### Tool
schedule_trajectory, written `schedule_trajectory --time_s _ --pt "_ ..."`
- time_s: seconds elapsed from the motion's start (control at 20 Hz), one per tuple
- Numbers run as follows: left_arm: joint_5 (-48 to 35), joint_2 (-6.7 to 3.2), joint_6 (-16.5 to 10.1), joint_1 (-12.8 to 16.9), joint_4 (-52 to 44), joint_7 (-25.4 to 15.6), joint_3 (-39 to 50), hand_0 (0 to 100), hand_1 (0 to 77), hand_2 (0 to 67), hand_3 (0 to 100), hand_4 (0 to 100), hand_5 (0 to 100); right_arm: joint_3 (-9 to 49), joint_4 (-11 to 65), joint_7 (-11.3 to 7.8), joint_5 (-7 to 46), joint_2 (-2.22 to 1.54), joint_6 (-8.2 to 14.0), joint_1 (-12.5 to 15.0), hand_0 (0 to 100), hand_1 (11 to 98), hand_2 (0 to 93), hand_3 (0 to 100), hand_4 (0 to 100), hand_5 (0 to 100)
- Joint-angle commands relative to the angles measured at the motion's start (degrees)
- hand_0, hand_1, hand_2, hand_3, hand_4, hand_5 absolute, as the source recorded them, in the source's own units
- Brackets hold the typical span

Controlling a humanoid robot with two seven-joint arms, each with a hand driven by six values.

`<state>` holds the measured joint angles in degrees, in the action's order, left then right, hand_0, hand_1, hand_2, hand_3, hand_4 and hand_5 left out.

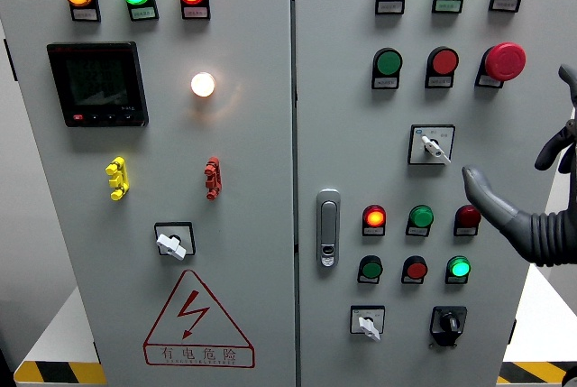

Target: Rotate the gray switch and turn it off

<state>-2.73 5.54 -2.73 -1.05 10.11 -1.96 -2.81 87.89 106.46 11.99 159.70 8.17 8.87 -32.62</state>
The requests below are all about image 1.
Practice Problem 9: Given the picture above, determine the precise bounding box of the small lit red lamp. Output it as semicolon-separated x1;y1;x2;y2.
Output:
361;204;388;238

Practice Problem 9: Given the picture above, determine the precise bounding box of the red warning triangle sticker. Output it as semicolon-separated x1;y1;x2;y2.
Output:
142;268;256;369

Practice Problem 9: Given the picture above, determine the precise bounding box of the grey cabinet door with lock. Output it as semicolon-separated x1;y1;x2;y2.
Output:
292;0;577;387

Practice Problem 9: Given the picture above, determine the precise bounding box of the black yellow striped tape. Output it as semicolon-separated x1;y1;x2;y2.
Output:
13;361;108;386
496;361;568;385

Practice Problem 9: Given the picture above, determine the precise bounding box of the black cabinet hinge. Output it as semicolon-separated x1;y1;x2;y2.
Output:
3;38;19;82

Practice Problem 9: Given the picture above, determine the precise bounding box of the black-handled turn switch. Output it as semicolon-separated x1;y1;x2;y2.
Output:
428;305;469;350

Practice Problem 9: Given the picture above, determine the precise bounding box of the white round lamp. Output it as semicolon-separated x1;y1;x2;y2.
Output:
189;70;217;98

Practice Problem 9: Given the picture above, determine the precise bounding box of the small red push button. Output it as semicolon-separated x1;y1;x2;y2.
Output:
400;254;429;285

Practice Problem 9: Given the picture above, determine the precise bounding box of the small lit green push button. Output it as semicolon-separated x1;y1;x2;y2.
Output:
444;254;472;285

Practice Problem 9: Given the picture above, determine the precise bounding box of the grey cabinet door with display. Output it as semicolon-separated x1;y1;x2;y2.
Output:
0;0;298;387

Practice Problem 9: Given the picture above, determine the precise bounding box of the black display meter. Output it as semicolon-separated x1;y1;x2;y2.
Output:
46;41;150;129

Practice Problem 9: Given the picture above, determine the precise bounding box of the small white-handled turn switch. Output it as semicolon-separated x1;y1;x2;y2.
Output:
349;305;387;343

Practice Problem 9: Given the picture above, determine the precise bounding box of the small red handle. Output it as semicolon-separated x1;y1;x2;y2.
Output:
203;156;223;201

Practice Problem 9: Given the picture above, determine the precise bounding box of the grey turn switch white handle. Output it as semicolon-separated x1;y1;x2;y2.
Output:
407;124;456;166

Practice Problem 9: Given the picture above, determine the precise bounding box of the small yellow handle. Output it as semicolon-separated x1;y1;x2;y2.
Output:
105;155;131;202

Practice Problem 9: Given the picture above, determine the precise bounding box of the silver door lock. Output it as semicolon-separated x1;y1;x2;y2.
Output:
316;188;342;269

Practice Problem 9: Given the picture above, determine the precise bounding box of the small green lamp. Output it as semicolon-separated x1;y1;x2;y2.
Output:
405;204;435;238

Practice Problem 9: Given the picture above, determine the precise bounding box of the large red stop button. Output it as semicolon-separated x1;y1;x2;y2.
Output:
474;41;527;89

